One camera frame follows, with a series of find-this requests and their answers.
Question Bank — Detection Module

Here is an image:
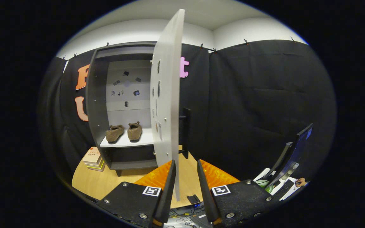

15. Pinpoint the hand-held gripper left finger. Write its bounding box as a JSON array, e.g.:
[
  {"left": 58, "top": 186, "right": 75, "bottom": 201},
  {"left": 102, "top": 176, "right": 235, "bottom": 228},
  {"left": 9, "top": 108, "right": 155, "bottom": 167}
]
[{"left": 98, "top": 159, "right": 177, "bottom": 228}]

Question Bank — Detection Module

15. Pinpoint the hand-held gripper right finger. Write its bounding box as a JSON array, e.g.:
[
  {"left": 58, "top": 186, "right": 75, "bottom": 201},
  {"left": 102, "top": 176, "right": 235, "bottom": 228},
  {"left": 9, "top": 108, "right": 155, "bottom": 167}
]
[{"left": 197, "top": 159, "right": 273, "bottom": 227}]

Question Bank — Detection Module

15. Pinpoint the black computer monitor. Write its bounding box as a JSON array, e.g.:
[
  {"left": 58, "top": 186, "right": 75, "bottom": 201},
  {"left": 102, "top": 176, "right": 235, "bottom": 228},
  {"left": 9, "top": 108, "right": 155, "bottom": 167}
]
[{"left": 266, "top": 123, "right": 313, "bottom": 190}]

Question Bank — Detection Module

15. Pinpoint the black backdrop cloth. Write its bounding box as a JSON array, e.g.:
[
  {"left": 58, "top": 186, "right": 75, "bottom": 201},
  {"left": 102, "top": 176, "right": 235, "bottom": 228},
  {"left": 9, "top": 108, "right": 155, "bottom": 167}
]
[{"left": 38, "top": 40, "right": 336, "bottom": 190}]

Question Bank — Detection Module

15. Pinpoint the row of black cloth clips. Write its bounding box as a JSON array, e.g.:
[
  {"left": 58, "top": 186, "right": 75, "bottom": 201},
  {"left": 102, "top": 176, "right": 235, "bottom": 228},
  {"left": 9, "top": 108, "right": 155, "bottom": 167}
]
[{"left": 63, "top": 37, "right": 296, "bottom": 60}]

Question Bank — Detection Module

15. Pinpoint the black keyboard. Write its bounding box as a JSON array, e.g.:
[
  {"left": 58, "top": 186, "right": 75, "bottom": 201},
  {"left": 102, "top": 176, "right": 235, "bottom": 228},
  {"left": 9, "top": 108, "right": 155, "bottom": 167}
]
[{"left": 273, "top": 179, "right": 297, "bottom": 198}]

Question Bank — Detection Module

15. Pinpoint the tangle of cables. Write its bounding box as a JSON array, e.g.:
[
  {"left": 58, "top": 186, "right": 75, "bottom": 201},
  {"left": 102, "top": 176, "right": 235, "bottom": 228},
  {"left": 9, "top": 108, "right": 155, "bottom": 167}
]
[{"left": 169, "top": 206, "right": 202, "bottom": 228}]

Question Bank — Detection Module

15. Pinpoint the beige book with orange corner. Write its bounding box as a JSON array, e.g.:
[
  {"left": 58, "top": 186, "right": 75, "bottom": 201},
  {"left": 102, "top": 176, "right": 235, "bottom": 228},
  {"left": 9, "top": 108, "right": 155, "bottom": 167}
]
[{"left": 82, "top": 146, "right": 102, "bottom": 163}]

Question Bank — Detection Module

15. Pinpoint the black door handle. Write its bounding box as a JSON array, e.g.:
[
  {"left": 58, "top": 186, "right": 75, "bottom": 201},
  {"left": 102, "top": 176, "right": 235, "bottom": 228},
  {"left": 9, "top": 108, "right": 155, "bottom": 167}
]
[{"left": 179, "top": 108, "right": 191, "bottom": 159}]

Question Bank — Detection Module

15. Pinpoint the white shoe cabinet door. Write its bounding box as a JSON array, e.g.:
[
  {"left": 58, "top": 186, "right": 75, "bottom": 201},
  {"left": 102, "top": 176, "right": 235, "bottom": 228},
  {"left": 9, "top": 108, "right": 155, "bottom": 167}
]
[{"left": 150, "top": 9, "right": 185, "bottom": 201}]

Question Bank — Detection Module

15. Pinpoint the grey box with label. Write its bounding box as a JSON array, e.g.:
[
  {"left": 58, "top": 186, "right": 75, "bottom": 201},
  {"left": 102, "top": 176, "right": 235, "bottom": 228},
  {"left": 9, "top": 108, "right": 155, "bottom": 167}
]
[{"left": 190, "top": 209, "right": 213, "bottom": 228}]

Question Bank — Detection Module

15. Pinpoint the green round object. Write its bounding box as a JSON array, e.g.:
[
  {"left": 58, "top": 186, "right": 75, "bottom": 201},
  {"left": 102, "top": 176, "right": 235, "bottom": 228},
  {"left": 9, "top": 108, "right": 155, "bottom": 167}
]
[{"left": 255, "top": 180, "right": 275, "bottom": 194}]

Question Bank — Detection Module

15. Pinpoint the white printed sheet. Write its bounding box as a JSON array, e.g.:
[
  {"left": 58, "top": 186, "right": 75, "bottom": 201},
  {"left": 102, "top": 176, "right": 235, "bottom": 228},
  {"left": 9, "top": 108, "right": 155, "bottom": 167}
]
[{"left": 254, "top": 167, "right": 301, "bottom": 201}]

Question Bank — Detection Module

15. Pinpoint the brown fuzzy shoe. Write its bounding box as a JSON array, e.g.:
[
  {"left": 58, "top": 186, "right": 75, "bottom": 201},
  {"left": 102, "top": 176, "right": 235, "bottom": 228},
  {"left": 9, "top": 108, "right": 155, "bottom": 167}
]
[
  {"left": 127, "top": 121, "right": 143, "bottom": 141},
  {"left": 106, "top": 124, "right": 125, "bottom": 142}
]

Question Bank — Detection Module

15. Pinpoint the book with yellow edge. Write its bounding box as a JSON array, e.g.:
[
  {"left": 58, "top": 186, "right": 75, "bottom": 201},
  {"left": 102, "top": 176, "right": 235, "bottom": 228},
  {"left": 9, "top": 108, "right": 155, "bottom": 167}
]
[{"left": 85, "top": 160, "right": 104, "bottom": 169}]

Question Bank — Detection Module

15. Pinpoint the dark grey shoe cabinet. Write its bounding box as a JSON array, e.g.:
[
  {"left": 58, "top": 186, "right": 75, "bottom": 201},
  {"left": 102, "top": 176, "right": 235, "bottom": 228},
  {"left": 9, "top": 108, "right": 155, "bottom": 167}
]
[{"left": 86, "top": 41, "right": 158, "bottom": 177}]

